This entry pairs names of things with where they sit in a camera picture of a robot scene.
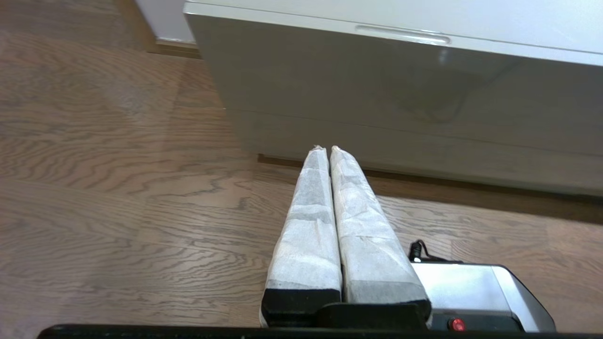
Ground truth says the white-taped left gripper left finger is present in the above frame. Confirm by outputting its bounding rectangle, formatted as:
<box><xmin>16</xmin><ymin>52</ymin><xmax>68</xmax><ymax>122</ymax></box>
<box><xmin>260</xmin><ymin>147</ymin><xmax>342</xmax><ymax>326</ymax></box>

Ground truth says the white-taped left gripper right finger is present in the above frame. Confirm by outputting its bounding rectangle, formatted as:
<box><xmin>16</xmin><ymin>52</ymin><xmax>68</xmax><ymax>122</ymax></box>
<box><xmin>330</xmin><ymin>147</ymin><xmax>432</xmax><ymax>317</ymax></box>

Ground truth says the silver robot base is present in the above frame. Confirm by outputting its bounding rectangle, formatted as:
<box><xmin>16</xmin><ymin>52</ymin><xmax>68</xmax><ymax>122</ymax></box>
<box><xmin>410</xmin><ymin>262</ymin><xmax>556</xmax><ymax>333</ymax></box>

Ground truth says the glossy white drawer cabinet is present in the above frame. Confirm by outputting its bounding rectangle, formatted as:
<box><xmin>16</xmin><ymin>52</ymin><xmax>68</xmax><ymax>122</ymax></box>
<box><xmin>183</xmin><ymin>0</ymin><xmax>603</xmax><ymax>197</ymax></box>

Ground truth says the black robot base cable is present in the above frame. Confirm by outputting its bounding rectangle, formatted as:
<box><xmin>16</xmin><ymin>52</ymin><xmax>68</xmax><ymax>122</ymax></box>
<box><xmin>408</xmin><ymin>240</ymin><xmax>464</xmax><ymax>264</ymax></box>

